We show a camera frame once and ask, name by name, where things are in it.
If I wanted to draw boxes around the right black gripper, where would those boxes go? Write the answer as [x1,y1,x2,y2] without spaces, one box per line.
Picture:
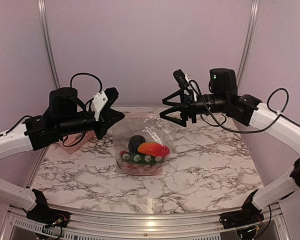
[160,87,229,127]

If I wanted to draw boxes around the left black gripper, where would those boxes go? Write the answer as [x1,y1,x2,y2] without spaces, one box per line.
[57,108,124,140]

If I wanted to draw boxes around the clear zip top bag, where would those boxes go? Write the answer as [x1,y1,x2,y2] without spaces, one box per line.
[112,113,177,176]

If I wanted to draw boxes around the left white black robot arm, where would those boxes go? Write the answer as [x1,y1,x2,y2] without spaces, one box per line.
[0,87,125,160]

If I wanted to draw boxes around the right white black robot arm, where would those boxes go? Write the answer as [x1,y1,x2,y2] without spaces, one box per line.
[159,68,300,224]

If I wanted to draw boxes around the dark fake avocado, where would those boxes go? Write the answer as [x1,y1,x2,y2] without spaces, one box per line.
[128,135,146,153]

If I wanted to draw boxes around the green fake cucumber slices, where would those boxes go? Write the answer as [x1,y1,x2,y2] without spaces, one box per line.
[119,151,165,166]

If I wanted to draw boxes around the pink plastic basket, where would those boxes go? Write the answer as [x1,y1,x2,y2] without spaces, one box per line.
[58,131,96,154]

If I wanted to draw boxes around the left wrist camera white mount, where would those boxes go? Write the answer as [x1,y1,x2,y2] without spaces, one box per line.
[89,87,119,122]

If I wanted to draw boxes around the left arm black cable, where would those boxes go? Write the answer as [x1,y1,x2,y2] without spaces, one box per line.
[70,72,103,101]

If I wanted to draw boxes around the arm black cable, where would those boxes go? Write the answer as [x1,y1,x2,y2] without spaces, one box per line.
[70,72,103,101]
[189,79,290,131]

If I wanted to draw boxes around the right aluminium frame post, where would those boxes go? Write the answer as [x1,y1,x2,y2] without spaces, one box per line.
[237,0,260,87]

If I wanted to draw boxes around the aluminium frame post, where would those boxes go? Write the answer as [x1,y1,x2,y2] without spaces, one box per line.
[37,0,61,89]
[237,0,260,87]

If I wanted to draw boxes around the front aluminium rail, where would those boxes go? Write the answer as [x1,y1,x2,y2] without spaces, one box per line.
[0,203,291,240]

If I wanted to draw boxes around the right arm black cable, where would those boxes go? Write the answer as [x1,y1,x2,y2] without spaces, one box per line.
[189,79,290,131]

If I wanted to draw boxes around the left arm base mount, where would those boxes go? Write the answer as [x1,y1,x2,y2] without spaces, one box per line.
[26,204,70,228]

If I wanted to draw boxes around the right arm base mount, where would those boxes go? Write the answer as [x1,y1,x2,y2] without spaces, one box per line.
[219,209,264,229]

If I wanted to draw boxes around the left aluminium frame post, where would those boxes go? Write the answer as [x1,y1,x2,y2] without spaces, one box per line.
[37,0,61,89]

